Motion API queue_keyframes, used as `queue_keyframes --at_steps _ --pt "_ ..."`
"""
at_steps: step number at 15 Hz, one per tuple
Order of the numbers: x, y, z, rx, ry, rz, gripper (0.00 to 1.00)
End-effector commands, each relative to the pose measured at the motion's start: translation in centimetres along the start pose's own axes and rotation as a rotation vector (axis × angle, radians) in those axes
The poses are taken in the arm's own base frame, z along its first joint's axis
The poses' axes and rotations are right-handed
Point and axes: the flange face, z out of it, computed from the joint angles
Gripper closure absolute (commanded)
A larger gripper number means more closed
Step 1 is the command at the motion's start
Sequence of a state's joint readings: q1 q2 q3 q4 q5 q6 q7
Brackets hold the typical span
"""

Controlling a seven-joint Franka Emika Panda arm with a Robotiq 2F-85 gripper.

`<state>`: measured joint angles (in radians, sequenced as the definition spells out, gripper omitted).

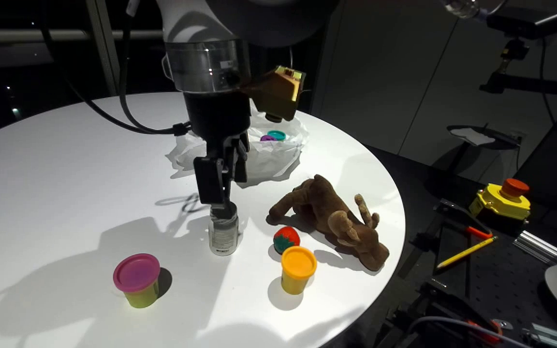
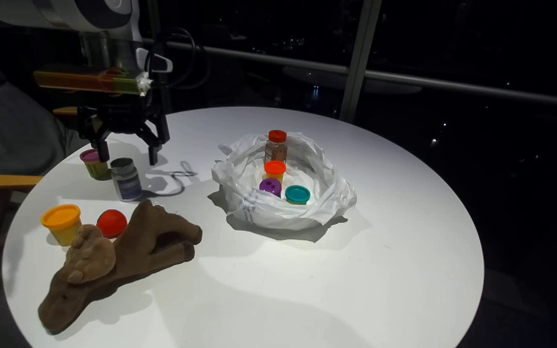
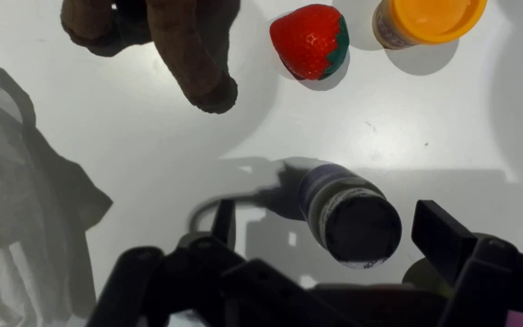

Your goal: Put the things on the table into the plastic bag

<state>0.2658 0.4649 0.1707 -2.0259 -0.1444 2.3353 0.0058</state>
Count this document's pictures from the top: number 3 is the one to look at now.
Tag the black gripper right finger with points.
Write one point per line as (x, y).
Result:
(491, 278)

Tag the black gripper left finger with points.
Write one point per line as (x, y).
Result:
(213, 283)

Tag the clear jar white lid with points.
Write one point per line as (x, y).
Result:
(346, 218)

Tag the red toy strawberry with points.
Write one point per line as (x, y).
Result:
(310, 42)

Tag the white plastic bag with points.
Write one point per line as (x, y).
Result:
(26, 211)

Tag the brown plush animal toy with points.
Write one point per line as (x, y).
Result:
(195, 65)

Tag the yellow tub yellow lid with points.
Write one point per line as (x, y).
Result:
(426, 20)

